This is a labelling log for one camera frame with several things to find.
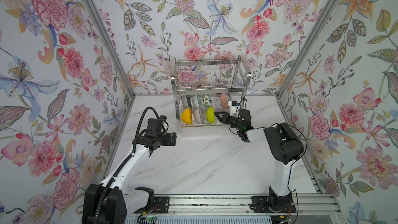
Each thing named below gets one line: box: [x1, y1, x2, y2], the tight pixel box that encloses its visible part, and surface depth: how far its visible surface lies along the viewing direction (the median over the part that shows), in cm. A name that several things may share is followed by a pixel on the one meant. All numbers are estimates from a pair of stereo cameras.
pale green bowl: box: [192, 94, 200, 109], surface depth 105 cm
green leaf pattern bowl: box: [203, 93, 212, 109], surface depth 105 cm
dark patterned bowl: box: [181, 94, 189, 109], surface depth 103 cm
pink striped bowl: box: [193, 107, 203, 125], surface depth 97 cm
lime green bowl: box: [206, 106, 216, 124], surface depth 97 cm
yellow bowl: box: [180, 107, 193, 125], surface depth 97 cm
